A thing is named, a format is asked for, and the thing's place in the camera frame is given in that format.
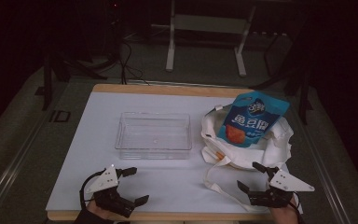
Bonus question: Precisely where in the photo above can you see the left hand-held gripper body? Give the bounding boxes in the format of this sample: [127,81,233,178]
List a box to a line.
[85,164,137,219]

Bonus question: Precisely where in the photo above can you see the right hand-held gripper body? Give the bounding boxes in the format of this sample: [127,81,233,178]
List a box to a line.
[248,166,316,209]

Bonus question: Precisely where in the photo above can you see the white cloth tote bag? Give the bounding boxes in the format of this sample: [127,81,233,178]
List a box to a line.
[200,104,295,213]

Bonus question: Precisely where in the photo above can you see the clear plastic box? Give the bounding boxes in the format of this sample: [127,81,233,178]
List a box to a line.
[114,111,193,161]

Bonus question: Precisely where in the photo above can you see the blue snack packet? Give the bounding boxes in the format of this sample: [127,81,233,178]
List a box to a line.
[216,91,291,149]

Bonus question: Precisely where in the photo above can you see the person's left hand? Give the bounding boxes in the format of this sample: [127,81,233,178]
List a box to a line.
[86,199,117,220]

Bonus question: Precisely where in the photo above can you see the person's right hand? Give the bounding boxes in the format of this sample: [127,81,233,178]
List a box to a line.
[268,198,300,224]

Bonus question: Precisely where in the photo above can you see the black tripod stand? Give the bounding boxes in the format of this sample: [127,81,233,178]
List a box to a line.
[250,31,314,126]
[34,36,109,112]

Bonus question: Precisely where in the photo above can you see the white metal stand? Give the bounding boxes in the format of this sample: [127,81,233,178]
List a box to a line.
[165,0,257,77]

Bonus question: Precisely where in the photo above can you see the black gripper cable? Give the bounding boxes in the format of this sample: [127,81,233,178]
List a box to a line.
[292,191,304,220]
[79,169,107,210]

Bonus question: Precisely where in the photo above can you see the black floor cable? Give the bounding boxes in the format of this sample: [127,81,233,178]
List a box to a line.
[117,18,152,87]

